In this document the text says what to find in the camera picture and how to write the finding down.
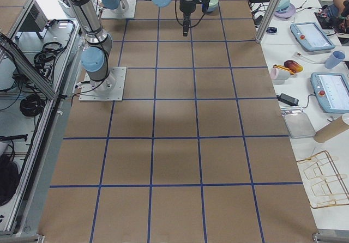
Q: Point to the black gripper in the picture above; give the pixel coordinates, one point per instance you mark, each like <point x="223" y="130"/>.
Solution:
<point x="187" y="7"/>

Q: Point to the green bowl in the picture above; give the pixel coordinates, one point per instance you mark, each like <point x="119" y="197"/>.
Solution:
<point x="213" y="2"/>

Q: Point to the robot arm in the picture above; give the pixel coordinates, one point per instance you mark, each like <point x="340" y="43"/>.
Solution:
<point x="95" y="59"/>

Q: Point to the blue bowl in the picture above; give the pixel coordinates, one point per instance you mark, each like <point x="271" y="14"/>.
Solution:
<point x="212" y="8"/>

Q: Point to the green sponge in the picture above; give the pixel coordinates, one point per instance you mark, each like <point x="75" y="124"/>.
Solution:
<point x="283" y="6"/>

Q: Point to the pink cup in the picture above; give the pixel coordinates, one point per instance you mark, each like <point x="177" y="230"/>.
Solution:
<point x="279" y="74"/>

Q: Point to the purple plate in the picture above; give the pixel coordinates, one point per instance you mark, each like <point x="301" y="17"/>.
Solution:
<point x="287" y="13"/>

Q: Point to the dark red fruit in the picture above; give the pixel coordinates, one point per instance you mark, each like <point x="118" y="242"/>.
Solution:
<point x="293" y="66"/>

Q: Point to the far teach pendant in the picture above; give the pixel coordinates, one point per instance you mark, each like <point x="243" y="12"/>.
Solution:
<point x="311" y="37"/>

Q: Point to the teach pendant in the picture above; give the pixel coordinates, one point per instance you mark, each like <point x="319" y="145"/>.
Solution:
<point x="331" y="90"/>
<point x="311" y="37"/>

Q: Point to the black power adapter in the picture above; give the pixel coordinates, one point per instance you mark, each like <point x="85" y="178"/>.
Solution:
<point x="286" y="99"/>

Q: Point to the grey metal tray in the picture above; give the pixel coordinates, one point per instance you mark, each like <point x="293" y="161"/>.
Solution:
<point x="299" y="125"/>

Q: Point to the blue cup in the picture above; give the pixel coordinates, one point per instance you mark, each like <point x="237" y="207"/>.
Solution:
<point x="334" y="59"/>

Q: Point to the near teach pendant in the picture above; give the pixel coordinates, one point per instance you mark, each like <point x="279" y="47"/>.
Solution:
<point x="331" y="90"/>

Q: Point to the cardboard tube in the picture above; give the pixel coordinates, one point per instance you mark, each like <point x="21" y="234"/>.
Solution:
<point x="333" y="129"/>

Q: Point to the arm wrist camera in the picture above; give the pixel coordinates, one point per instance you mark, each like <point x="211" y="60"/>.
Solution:
<point x="204" y="5"/>

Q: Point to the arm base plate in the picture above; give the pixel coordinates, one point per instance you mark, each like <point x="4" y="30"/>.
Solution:
<point x="111" y="89"/>
<point x="117" y="9"/>

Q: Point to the aluminium frame post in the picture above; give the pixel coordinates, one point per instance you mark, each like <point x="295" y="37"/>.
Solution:
<point x="266" y="20"/>

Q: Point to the gold wire rack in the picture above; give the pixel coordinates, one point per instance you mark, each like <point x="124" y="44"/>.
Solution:
<point x="325" y="185"/>

